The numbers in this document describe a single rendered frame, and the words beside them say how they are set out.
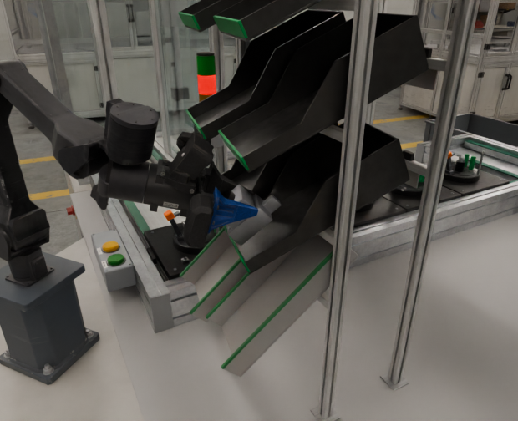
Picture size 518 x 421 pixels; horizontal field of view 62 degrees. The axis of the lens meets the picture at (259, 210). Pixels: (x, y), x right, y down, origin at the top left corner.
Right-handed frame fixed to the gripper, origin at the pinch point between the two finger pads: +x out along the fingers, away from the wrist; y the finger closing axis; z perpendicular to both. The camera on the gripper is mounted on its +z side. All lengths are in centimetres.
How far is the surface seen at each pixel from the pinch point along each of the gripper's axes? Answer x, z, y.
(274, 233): 8.5, -5.4, 1.4
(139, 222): -11, -45, 57
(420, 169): 28.8, 9.6, 3.7
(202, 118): -4.4, 3.5, 21.1
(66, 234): -57, -174, 220
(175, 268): -1.5, -36.7, 28.2
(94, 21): -42, -9, 143
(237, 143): -0.2, 6.1, 6.3
